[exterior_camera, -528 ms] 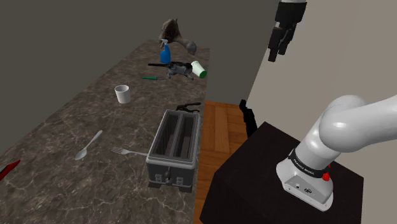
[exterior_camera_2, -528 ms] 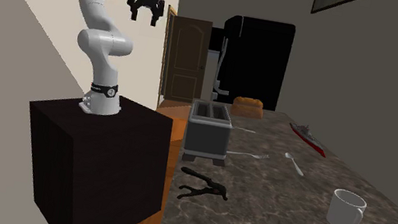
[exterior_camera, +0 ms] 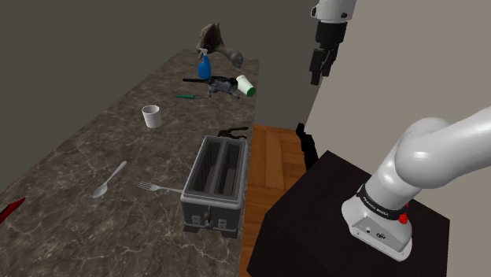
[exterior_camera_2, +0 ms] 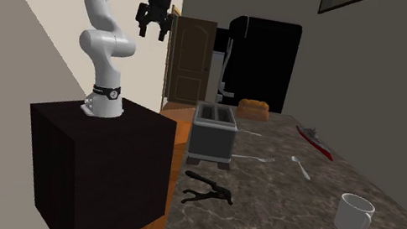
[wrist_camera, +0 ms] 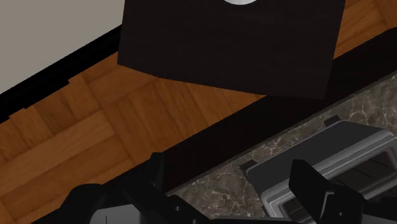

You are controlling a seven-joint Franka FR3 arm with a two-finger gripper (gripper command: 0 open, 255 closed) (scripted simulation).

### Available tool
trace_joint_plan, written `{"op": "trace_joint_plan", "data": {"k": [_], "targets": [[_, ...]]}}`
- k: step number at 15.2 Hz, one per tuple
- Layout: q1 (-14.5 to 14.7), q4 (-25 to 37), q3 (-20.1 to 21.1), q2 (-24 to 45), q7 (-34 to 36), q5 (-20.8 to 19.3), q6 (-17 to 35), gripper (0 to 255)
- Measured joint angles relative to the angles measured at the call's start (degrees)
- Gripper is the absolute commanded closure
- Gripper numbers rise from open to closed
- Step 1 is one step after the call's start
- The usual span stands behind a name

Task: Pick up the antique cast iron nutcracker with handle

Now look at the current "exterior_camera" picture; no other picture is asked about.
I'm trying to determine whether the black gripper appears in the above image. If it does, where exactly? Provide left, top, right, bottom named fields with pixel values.
left=309, top=20, right=349, bottom=87

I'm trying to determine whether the white cup with green lid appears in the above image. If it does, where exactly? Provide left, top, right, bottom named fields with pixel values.
left=235, top=74, right=257, bottom=98

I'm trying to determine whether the grey cat figure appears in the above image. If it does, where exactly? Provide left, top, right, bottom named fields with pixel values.
left=182, top=76, right=242, bottom=100

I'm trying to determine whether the black hinged kitchen tool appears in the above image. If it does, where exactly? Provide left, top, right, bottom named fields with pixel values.
left=217, top=126, right=250, bottom=140

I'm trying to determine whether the brown driftwood sculpture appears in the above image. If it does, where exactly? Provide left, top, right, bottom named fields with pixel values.
left=195, top=23, right=245, bottom=69

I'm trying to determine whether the blue spray bottle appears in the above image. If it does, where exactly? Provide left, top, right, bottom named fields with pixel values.
left=197, top=48, right=213, bottom=80

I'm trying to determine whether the dark robot stand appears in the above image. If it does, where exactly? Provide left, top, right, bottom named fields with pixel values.
left=246, top=150, right=451, bottom=277

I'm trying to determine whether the grey two-slot toaster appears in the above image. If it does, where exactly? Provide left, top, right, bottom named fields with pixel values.
left=179, top=135, right=249, bottom=239

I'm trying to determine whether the silver fork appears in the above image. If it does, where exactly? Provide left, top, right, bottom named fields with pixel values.
left=137, top=181, right=184, bottom=194

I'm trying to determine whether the silver spoon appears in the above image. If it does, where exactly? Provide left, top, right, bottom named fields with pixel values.
left=91, top=161, right=128, bottom=199

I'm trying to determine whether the red and black tool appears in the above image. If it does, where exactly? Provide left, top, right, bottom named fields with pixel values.
left=0, top=197, right=26, bottom=225

